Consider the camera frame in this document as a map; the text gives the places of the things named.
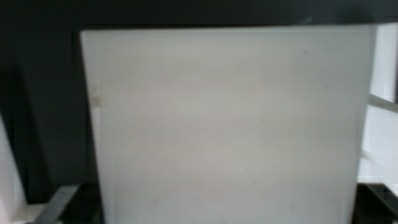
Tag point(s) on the white cabinet top block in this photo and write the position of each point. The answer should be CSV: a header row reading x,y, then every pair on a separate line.
x,y
231,126

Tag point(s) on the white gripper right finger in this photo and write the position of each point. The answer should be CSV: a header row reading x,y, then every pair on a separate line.
x,y
375,209

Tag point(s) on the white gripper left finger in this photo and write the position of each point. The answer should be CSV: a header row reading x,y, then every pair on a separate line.
x,y
73,207

